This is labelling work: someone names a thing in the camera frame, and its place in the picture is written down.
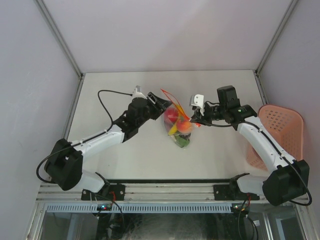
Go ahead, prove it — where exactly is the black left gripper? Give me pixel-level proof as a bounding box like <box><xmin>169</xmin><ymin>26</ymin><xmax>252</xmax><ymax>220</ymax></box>
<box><xmin>136</xmin><ymin>92</ymin><xmax>172</xmax><ymax>128</ymax></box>

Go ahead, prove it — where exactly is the red fake apple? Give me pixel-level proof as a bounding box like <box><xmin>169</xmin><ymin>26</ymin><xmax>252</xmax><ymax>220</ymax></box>
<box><xmin>163</xmin><ymin>107</ymin><xmax>179</xmax><ymax>124</ymax></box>

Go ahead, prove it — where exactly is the orange fake peach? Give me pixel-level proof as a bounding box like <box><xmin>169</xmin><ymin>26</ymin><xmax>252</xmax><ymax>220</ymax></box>
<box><xmin>176</xmin><ymin>119</ymin><xmax>193</xmax><ymax>134</ymax></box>

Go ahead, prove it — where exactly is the clear zip top bag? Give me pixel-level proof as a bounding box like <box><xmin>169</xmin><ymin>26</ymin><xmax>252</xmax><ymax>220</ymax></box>
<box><xmin>161</xmin><ymin>89</ymin><xmax>201</xmax><ymax>149</ymax></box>

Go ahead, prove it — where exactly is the yellow fake banana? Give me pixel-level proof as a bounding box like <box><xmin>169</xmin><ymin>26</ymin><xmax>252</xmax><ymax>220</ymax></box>
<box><xmin>168</xmin><ymin>124</ymin><xmax>178</xmax><ymax>136</ymax></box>

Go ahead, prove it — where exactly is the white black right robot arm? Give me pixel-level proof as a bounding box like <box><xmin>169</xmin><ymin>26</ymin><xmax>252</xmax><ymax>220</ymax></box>
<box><xmin>189</xmin><ymin>85</ymin><xmax>312</xmax><ymax>206</ymax></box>

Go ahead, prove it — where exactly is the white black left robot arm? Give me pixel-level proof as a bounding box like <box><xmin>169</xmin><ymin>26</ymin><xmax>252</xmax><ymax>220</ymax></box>
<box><xmin>44</xmin><ymin>92</ymin><xmax>172</xmax><ymax>200</ymax></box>

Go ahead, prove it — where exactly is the pink plastic basket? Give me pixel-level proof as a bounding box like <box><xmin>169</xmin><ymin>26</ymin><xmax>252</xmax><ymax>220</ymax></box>
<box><xmin>258</xmin><ymin>104</ymin><xmax>304</xmax><ymax>161</ymax></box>

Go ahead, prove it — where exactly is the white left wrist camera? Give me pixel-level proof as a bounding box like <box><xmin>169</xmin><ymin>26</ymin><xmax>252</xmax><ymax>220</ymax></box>
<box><xmin>131</xmin><ymin>85</ymin><xmax>147</xmax><ymax>99</ymax></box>

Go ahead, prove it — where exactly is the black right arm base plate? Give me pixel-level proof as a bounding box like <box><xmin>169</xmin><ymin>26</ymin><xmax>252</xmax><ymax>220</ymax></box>
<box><xmin>213</xmin><ymin>184</ymin><xmax>249</xmax><ymax>201</ymax></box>

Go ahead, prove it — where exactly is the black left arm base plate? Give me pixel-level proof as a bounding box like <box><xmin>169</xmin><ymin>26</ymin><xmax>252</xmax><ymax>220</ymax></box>
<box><xmin>81</xmin><ymin>183</ymin><xmax>126</xmax><ymax>202</ymax></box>

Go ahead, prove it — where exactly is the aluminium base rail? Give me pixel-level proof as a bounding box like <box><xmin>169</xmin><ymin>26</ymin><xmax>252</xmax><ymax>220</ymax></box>
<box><xmin>37</xmin><ymin>182</ymin><xmax>308</xmax><ymax>202</ymax></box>

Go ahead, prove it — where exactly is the aluminium corner frame post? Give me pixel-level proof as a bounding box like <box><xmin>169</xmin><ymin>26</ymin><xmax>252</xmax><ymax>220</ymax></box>
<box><xmin>254</xmin><ymin>0</ymin><xmax>300</xmax><ymax>77</ymax></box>

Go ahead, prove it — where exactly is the perforated grey cable duct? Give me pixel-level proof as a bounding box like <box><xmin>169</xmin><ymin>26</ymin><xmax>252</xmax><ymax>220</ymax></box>
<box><xmin>45</xmin><ymin>202</ymin><xmax>233</xmax><ymax>214</ymax></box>

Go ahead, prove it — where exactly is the left aluminium corner post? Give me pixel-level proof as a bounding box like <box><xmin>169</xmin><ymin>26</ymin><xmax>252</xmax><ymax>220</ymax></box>
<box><xmin>34</xmin><ymin>0</ymin><xmax>83</xmax><ymax>80</ymax></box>

